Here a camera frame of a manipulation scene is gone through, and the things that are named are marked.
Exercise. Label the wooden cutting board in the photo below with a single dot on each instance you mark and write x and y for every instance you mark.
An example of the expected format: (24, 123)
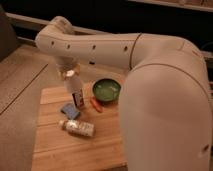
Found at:
(56, 150)

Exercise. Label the orange carrot toy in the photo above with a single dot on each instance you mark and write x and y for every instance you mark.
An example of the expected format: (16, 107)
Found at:
(96, 105)

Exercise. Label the green bowl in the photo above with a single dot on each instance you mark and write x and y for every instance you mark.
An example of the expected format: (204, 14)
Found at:
(106, 90)

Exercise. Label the blue sponge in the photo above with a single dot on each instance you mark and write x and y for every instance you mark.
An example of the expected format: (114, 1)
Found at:
(70, 111)

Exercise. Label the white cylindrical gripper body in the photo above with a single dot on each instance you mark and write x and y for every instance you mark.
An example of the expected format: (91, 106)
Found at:
(65, 64)

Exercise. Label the clear glitter bottle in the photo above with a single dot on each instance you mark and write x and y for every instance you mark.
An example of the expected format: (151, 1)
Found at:
(78, 127)

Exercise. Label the small upright eraser box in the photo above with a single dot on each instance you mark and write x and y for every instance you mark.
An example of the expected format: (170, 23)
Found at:
(78, 99)

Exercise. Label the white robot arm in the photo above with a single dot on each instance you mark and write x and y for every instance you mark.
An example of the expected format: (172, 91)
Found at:
(165, 104)

